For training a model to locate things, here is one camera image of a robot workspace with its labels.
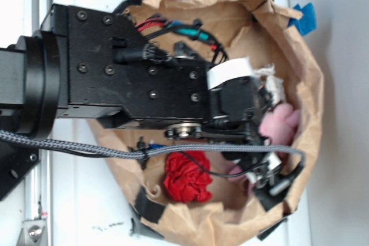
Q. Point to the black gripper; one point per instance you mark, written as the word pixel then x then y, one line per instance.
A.
pixel 241 104

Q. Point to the pink plush bunny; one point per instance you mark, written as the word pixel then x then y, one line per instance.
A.
pixel 280 126

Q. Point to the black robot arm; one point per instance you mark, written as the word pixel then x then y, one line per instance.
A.
pixel 155 75

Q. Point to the crumpled white paper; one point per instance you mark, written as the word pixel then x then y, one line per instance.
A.
pixel 272 83

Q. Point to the crumpled red paper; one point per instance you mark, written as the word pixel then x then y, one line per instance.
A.
pixel 186 178

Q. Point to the brown paper bag bin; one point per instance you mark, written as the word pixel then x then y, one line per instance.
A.
pixel 260 30

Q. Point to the blue tape piece right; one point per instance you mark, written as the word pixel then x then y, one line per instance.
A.
pixel 308 22

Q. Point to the aluminium frame rail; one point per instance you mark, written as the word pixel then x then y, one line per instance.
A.
pixel 38 180

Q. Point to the metal corner bracket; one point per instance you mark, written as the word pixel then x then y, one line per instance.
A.
pixel 33 233

